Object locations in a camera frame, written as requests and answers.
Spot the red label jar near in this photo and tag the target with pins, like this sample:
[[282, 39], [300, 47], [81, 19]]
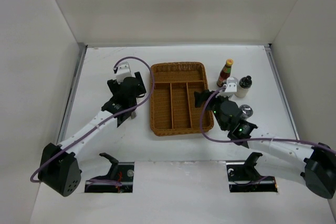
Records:
[[133, 115]]

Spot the white shaker silver cap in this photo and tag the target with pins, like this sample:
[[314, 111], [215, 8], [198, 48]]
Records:
[[247, 111]]

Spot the red sauce bottle yellow cap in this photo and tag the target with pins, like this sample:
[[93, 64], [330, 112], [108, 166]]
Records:
[[225, 73]]

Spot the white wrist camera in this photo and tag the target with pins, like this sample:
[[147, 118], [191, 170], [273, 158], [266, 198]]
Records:
[[230, 87], [122, 71]]

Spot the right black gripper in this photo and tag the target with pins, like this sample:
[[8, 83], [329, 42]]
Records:
[[200, 97]]

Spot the brown wicker divided tray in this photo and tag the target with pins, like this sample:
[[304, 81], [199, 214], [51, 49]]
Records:
[[172, 103]]

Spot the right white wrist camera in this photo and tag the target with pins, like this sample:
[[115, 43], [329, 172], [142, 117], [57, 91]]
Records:
[[230, 87]]

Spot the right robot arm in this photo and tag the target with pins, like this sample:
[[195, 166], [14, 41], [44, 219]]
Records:
[[308, 163]]

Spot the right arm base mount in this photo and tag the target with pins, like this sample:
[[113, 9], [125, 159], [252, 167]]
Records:
[[243, 177]]

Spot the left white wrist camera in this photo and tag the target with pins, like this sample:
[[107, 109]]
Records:
[[122, 71]]

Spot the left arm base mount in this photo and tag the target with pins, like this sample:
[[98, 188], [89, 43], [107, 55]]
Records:
[[118, 179]]

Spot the white bottle black cap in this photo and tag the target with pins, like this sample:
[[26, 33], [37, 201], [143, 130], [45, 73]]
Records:
[[243, 86]]

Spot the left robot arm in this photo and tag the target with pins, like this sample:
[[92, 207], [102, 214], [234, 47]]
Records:
[[59, 166]]

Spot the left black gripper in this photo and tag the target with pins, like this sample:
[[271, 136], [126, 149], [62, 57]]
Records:
[[115, 86]]

